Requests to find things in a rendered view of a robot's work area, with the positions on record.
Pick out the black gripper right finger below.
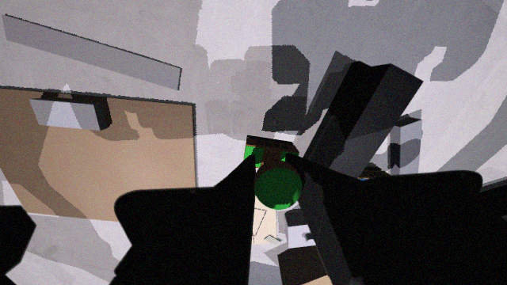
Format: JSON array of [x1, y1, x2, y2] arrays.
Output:
[[285, 153, 482, 285]]

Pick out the green-handled rubber stamp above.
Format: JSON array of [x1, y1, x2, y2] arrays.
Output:
[[243, 135, 303, 210]]

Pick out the cream inspection card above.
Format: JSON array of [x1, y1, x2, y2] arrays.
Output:
[[252, 196, 280, 246]]

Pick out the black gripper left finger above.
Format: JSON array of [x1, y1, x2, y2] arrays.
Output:
[[114, 155, 256, 285]]

